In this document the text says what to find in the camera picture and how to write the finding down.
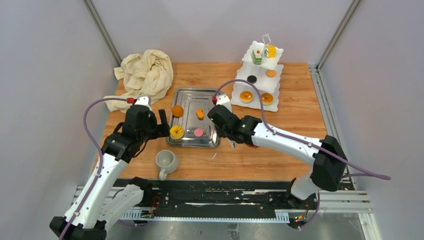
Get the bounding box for yellow glazed donut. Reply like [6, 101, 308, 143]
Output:
[169, 125, 185, 142]

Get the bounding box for pink sandwich cookie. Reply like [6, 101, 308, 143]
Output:
[193, 128, 204, 138]

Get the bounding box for white ceramic mug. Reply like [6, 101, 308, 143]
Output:
[155, 149, 179, 181]

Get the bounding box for orange topped tart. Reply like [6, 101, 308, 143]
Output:
[261, 92, 274, 106]
[239, 91, 253, 104]

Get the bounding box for black sandwich cookie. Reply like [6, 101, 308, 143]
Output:
[246, 75, 257, 84]

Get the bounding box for yellow round biscuit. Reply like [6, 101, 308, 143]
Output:
[265, 69, 277, 78]

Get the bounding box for green layered cake slice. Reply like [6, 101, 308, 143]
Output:
[251, 49, 263, 65]

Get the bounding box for yellow cake slice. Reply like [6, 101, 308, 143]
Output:
[264, 44, 277, 59]

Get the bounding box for white and metal tongs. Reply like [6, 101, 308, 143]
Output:
[211, 125, 237, 148]

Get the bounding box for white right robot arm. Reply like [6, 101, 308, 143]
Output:
[207, 105, 346, 209]

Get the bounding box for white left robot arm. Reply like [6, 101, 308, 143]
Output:
[49, 104, 170, 240]

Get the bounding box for orange ball fruit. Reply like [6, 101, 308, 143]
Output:
[171, 105, 184, 118]

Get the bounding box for stainless steel tray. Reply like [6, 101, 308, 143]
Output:
[166, 87, 221, 148]

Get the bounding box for cream crumpled cloth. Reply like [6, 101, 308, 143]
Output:
[114, 49, 174, 104]

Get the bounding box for white three-tier dessert stand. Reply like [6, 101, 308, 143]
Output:
[230, 34, 284, 112]

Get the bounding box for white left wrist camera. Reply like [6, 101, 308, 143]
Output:
[134, 95, 152, 111]

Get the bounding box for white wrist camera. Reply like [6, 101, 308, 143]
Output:
[134, 95, 152, 111]
[216, 94, 233, 113]

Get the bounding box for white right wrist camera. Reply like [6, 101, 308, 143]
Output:
[216, 94, 233, 113]

